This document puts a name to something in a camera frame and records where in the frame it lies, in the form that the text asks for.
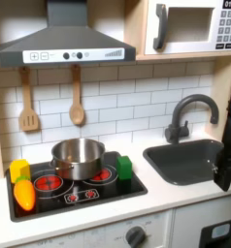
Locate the green toy block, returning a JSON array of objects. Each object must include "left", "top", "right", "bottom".
[{"left": 115, "top": 155, "right": 133, "bottom": 181}]

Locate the yellow toy block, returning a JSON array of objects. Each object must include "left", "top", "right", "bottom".
[{"left": 9, "top": 158, "right": 32, "bottom": 184}]

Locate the dark grey sink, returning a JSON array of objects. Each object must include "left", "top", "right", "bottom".
[{"left": 142, "top": 139, "right": 231, "bottom": 187}]

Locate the dark grey tap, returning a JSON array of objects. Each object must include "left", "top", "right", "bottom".
[{"left": 164, "top": 93, "right": 220, "bottom": 145}]

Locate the grey oven knob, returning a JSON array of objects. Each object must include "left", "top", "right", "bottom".
[{"left": 124, "top": 225, "right": 148, "bottom": 248}]

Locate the black toy stove top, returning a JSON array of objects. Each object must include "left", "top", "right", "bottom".
[{"left": 5, "top": 150, "right": 149, "bottom": 223}]

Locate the white toy microwave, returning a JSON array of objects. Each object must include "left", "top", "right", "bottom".
[{"left": 144, "top": 0, "right": 231, "bottom": 56}]

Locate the steel pot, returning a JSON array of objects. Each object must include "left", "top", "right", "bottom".
[{"left": 49, "top": 138, "right": 107, "bottom": 181}]

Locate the wooden spoon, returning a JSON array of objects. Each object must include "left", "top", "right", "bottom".
[{"left": 68, "top": 64, "right": 86, "bottom": 126}]

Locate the orange toy carrot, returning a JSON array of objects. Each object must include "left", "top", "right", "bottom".
[{"left": 13, "top": 174, "right": 37, "bottom": 212}]

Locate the grey range hood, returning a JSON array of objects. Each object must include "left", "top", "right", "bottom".
[{"left": 0, "top": 0, "right": 137, "bottom": 68}]

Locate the wooden slotted spatula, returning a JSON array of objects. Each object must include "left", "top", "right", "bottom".
[{"left": 17, "top": 66, "right": 41, "bottom": 133}]

